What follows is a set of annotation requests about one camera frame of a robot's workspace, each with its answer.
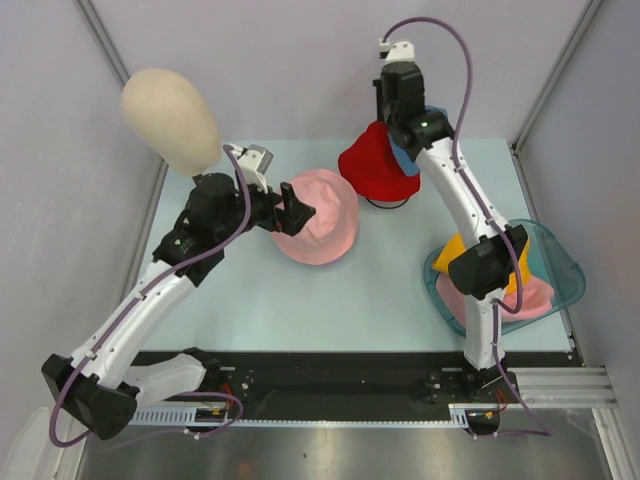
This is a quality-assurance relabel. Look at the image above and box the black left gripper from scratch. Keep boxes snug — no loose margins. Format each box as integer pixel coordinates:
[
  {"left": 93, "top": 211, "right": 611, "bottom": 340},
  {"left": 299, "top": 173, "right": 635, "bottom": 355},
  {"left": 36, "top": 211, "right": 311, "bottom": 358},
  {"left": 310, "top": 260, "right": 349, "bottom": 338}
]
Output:
[{"left": 215, "top": 174, "right": 314, "bottom": 243}]

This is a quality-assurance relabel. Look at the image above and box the pink bucket hat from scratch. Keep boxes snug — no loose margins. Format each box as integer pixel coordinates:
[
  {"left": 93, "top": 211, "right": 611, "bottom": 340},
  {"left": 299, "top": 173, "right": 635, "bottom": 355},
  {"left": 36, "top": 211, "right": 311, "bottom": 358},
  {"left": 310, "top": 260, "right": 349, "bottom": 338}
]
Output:
[{"left": 271, "top": 169, "right": 359, "bottom": 266}]

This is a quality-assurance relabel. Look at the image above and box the blue hat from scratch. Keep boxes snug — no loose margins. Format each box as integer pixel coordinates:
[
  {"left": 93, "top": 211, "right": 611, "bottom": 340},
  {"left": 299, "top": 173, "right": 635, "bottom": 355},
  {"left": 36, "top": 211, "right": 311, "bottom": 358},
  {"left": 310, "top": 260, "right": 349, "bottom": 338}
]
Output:
[{"left": 388, "top": 104, "right": 448, "bottom": 177}]

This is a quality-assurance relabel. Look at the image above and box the red bucket hat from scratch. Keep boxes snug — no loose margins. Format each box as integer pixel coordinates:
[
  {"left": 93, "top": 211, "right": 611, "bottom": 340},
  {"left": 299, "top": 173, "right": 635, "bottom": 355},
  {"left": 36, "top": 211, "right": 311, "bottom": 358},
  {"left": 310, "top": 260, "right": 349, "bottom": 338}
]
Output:
[{"left": 338, "top": 121, "right": 421, "bottom": 203}]

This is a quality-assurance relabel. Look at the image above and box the yellow hat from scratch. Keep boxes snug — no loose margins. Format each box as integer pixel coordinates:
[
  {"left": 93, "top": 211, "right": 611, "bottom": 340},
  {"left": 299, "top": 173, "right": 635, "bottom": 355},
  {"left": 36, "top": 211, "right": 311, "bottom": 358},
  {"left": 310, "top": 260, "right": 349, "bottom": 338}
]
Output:
[{"left": 429, "top": 233, "right": 532, "bottom": 285}]

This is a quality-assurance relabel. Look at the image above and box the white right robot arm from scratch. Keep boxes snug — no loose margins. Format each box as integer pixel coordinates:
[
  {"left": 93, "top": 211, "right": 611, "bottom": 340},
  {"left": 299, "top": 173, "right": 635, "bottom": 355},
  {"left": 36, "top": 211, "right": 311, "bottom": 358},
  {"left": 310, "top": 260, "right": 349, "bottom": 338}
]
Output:
[{"left": 374, "top": 60, "right": 528, "bottom": 401}]

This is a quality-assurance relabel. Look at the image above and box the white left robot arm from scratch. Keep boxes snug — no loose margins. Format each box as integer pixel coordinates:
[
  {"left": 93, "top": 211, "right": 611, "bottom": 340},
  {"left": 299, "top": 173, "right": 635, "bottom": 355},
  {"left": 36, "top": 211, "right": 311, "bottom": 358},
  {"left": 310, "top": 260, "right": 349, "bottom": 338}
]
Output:
[{"left": 41, "top": 173, "right": 316, "bottom": 440}]

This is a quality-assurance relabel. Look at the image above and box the beige mannequin head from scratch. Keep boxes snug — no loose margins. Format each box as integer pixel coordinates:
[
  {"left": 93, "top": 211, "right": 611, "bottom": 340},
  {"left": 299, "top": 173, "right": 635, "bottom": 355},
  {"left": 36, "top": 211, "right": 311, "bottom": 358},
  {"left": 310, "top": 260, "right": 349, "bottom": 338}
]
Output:
[{"left": 120, "top": 68, "right": 221, "bottom": 177}]

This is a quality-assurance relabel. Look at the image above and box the teal plastic basket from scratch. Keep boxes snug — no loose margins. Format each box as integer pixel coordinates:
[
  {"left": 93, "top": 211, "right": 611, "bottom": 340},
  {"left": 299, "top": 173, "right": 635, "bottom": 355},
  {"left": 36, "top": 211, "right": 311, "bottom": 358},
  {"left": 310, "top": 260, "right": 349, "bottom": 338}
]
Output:
[{"left": 423, "top": 219, "right": 586, "bottom": 336}]

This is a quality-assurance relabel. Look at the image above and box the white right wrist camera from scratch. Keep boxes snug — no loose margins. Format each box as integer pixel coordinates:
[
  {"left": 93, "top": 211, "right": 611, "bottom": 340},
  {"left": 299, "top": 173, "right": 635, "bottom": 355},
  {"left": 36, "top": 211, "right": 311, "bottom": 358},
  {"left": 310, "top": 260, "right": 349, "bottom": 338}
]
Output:
[{"left": 378, "top": 39, "right": 415, "bottom": 64}]

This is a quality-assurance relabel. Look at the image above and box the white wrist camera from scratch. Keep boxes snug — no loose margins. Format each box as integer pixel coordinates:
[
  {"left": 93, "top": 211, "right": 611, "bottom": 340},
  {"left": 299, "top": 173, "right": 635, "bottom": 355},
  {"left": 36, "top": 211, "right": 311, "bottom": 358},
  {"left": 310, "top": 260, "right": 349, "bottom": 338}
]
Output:
[
  {"left": 231, "top": 144, "right": 274, "bottom": 192},
  {"left": 378, "top": 39, "right": 415, "bottom": 64}
]

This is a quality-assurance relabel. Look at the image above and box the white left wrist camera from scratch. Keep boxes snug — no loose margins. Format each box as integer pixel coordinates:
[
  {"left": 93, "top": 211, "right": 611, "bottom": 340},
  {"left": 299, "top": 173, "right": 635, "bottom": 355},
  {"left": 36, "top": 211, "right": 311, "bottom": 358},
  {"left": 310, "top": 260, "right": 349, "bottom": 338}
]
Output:
[{"left": 231, "top": 144, "right": 274, "bottom": 192}]

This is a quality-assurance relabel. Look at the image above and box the black wire hat stand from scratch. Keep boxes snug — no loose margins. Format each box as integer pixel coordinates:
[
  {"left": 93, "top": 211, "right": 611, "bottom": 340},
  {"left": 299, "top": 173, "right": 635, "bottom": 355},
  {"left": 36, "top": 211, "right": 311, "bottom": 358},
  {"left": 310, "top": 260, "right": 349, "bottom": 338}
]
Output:
[{"left": 366, "top": 198, "right": 409, "bottom": 210}]

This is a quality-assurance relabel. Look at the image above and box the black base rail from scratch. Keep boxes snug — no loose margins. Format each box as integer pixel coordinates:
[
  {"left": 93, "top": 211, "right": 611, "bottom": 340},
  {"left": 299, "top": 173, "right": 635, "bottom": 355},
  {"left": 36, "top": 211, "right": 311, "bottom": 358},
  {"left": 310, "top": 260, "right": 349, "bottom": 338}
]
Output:
[{"left": 134, "top": 351, "right": 584, "bottom": 426}]

